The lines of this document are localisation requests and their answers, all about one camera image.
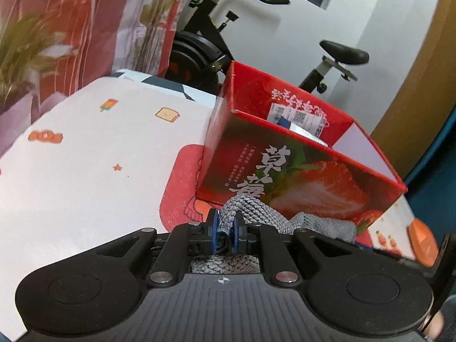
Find wooden door frame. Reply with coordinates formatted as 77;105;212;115
370;0;456;183

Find teal curtain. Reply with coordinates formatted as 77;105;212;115
402;109;456;223

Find grey knitted cloth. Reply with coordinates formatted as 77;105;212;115
190;195;357;275

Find orange rounded object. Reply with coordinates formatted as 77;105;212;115
408;218;437;266

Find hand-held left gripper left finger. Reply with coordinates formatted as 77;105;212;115
96;208;219;289

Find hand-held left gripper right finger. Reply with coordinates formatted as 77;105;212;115
231;213;343;289

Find red strawberry print cardboard box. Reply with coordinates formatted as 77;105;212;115
196;60;407;236

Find white cartoon print tablecloth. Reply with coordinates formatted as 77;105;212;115
0;69;418;342

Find black exercise bike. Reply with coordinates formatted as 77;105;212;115
167;0;370;97

